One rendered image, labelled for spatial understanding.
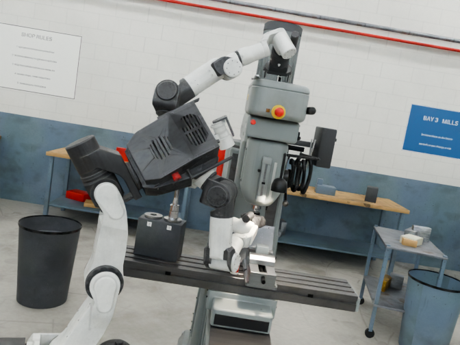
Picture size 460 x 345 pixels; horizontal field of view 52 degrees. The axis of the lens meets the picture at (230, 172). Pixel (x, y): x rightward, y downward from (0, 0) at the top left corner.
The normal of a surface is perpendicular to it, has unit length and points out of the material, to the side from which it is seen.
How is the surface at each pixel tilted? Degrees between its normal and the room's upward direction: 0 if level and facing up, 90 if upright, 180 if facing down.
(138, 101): 90
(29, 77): 90
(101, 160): 90
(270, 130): 90
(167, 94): 68
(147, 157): 75
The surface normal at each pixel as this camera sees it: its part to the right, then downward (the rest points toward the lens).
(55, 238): 0.52, 0.26
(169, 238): -0.11, 0.11
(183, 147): -0.15, -0.15
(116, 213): 0.32, 0.18
